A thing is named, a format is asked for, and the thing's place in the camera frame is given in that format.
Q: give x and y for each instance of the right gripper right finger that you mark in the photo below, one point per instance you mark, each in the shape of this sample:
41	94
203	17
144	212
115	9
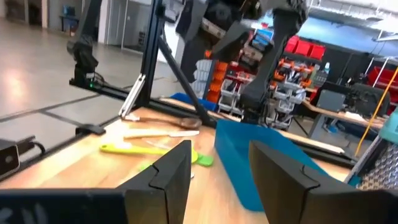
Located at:
280	193

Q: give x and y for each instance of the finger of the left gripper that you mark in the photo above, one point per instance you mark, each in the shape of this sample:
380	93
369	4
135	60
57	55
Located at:
191	21
202	59

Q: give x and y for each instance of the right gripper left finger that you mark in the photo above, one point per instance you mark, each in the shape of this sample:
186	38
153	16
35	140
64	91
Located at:
168	193

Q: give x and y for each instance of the yellow-green utensil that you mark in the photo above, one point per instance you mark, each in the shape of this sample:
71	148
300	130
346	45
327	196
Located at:
124	149

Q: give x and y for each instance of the wooden spoon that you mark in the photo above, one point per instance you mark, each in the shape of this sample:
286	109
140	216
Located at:
191	123

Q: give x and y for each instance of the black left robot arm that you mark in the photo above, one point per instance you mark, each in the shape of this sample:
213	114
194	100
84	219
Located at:
273	62

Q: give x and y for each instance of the blue background crate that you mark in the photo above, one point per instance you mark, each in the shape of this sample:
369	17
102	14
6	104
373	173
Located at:
186	99

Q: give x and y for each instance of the blue plastic bin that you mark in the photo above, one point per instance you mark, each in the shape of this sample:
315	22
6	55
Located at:
239	155

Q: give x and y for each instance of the wooden workbench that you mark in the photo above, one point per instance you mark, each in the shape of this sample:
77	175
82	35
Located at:
342	116

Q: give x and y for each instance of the black aluminium table frame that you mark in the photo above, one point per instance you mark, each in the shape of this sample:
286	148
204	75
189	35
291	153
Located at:
150	62

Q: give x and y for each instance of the black table-level camera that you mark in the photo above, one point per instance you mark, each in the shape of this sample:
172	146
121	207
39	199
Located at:
7	158

